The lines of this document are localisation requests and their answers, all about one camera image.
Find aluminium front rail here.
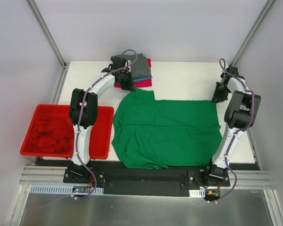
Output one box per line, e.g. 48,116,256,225
20,165,68,184

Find right white cable duct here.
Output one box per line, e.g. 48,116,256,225
189,189,206,198

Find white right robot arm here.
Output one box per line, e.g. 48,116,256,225
203,66,261,186

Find aluminium frame post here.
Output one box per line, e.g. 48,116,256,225
25,0,70,69
230,0,277,66

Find right aluminium frame post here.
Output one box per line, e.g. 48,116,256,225
230,0,277,66

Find folded teal t-shirt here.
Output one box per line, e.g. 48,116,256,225
133,76,152,83

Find white cable duct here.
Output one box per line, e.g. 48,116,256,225
189,189,206,198
30,185,93,195

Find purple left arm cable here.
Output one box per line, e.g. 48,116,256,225
33,49,139,209

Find red t-shirt in bin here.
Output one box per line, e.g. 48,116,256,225
29,115,74,154

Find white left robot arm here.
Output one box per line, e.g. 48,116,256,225
66,66,135,183

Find red plastic bin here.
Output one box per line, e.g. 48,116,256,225
20,105,114,159

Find folded grey t-shirt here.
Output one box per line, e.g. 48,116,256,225
110,54,152,79

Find folded pink t-shirt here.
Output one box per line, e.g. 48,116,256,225
114,58,152,88

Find left white cable duct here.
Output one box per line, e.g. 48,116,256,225
30,185,93,195

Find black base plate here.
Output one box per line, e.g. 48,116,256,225
63,161,230,197

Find left aluminium frame post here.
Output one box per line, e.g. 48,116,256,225
25,0,70,69

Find green t-shirt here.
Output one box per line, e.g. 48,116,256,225
112,89,222,170

